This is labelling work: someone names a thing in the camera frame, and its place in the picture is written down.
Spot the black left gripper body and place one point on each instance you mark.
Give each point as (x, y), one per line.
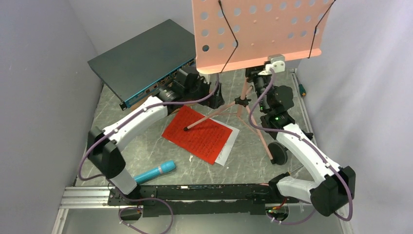
(202, 87)

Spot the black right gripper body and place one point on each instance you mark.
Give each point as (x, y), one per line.
(261, 82)

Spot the red sheet music booklet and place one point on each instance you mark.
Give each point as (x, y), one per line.
(205, 140)

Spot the pink music stand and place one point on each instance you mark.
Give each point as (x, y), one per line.
(239, 34)

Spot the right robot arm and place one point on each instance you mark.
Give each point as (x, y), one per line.
(332, 189)

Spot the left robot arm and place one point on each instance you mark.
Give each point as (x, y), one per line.
(105, 145)

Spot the wooden board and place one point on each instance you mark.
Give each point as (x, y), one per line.
(155, 107)

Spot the green orange screwdriver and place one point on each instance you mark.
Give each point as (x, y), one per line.
(302, 90)

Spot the black round disc stand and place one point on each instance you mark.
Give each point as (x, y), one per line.
(278, 152)

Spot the white sheet music paper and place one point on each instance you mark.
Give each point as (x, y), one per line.
(225, 152)

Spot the blue cylindrical tube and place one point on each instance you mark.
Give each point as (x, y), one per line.
(165, 167)

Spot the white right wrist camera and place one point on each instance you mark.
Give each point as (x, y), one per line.
(276, 64)

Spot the dark grey network switch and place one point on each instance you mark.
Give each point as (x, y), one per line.
(138, 67)

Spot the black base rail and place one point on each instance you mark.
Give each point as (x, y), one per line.
(157, 200)

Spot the aluminium frame rail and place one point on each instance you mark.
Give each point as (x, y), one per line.
(82, 197)

